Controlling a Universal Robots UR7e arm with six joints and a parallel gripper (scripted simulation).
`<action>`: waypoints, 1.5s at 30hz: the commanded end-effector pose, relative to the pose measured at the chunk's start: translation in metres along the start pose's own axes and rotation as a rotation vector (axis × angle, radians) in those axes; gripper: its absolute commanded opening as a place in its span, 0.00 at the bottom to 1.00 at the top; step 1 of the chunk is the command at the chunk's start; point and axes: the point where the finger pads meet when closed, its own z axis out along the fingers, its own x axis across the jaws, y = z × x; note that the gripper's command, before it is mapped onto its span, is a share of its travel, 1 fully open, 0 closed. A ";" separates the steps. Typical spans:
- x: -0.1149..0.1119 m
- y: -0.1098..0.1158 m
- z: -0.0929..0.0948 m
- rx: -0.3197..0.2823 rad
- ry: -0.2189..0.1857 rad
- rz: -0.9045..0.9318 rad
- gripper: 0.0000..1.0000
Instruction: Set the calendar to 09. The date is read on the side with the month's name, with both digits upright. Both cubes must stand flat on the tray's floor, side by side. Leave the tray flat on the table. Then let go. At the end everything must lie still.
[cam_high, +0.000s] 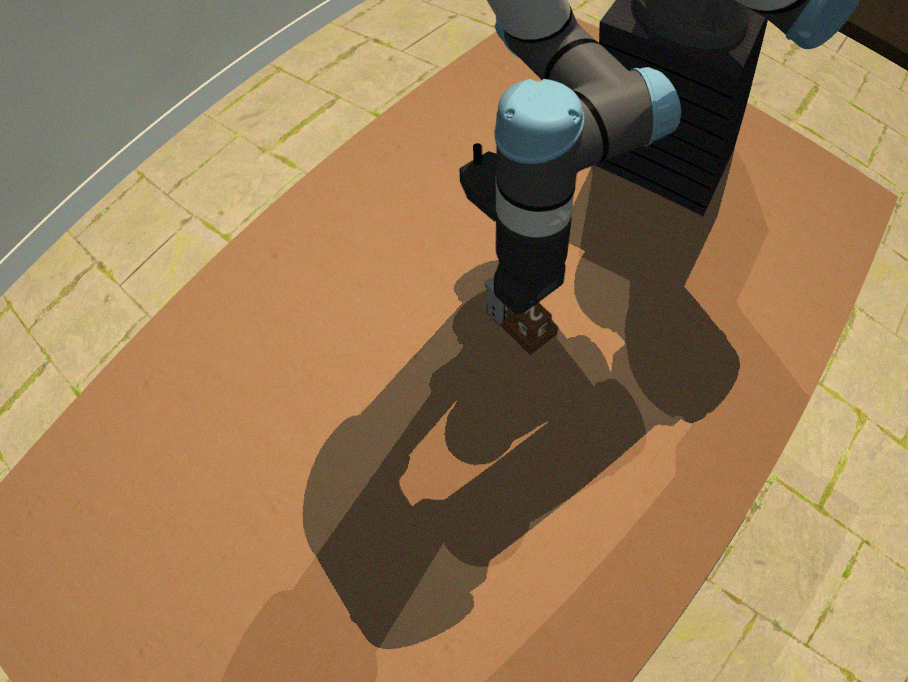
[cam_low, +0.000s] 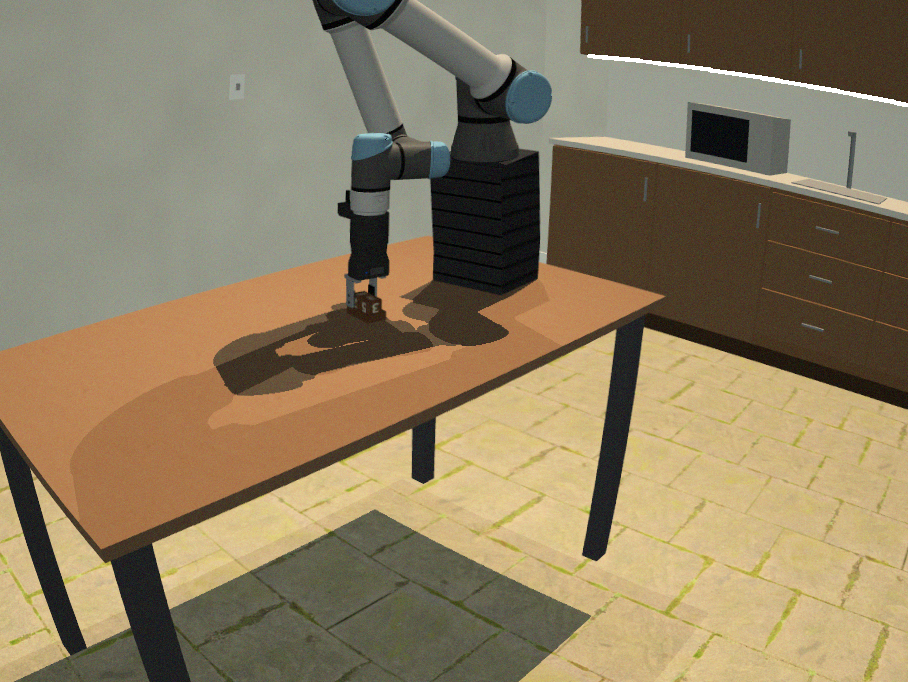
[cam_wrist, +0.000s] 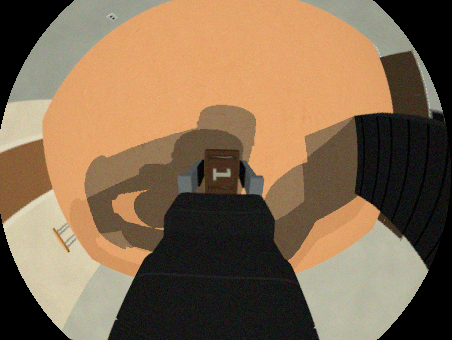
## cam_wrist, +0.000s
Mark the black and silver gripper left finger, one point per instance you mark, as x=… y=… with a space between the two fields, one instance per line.
x=189 y=181

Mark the brown wooden tray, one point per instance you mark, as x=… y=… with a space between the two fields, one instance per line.
x=209 y=152

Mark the brown calendar cube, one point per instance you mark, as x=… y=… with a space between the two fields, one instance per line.
x=221 y=171
x=221 y=190

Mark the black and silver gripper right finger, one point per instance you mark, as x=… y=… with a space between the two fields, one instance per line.
x=252 y=183

